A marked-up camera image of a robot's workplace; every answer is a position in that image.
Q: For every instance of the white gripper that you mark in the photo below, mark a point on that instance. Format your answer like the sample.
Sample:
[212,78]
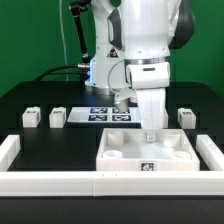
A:
[149,81]

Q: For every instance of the white square tabletop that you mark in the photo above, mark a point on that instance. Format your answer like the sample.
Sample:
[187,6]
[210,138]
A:
[129,150]

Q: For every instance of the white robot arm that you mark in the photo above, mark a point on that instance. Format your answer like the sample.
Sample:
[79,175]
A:
[133,43]

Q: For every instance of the white U-shaped fence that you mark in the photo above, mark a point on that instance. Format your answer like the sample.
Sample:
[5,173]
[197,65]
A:
[96,183]

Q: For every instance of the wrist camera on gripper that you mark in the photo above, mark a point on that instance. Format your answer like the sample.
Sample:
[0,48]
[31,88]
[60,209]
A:
[123,97]

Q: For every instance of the white marker base plate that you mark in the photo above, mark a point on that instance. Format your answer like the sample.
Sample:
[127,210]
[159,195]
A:
[103,115]

